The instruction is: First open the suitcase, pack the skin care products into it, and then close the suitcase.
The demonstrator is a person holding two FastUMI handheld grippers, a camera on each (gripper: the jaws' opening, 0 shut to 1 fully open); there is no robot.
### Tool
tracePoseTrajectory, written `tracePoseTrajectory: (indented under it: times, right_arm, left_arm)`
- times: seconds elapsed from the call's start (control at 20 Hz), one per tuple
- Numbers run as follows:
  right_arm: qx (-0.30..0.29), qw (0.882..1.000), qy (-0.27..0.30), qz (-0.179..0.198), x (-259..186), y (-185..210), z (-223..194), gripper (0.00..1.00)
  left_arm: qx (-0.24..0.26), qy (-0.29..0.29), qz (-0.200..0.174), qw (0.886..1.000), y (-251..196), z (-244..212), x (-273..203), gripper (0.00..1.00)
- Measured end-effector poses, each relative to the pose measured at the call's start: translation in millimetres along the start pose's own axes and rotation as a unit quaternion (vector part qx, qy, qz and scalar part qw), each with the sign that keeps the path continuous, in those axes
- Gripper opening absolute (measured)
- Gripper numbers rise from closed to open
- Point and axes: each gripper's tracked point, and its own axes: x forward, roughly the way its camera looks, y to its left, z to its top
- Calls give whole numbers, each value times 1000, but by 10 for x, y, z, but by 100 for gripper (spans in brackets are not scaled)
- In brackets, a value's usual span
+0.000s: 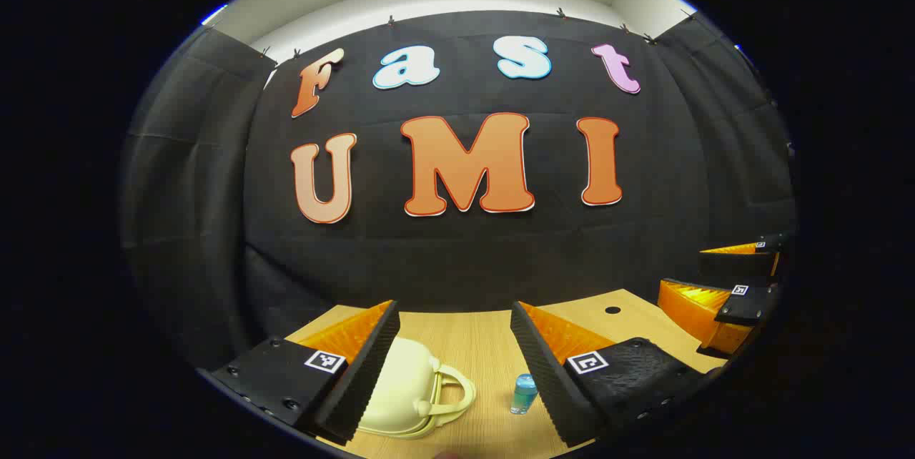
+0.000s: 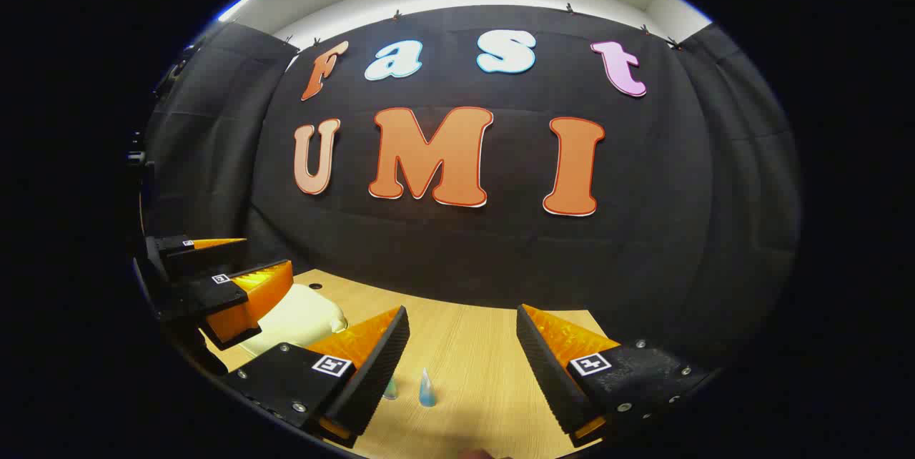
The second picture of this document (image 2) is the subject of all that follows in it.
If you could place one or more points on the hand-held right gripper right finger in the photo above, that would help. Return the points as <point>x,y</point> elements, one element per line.
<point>547,366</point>

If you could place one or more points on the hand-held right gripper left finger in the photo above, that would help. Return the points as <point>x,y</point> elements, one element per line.
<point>379,366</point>

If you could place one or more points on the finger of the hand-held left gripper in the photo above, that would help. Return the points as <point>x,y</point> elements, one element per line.
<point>200,255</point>
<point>207,298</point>

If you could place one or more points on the clear bottle with blue cap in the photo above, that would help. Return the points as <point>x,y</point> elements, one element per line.
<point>390,390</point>

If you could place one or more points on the white blue skin care tube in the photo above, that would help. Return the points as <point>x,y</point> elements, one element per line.
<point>427,391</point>

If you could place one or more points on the pale yellow suitcase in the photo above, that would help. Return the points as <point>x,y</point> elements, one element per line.
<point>293,319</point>

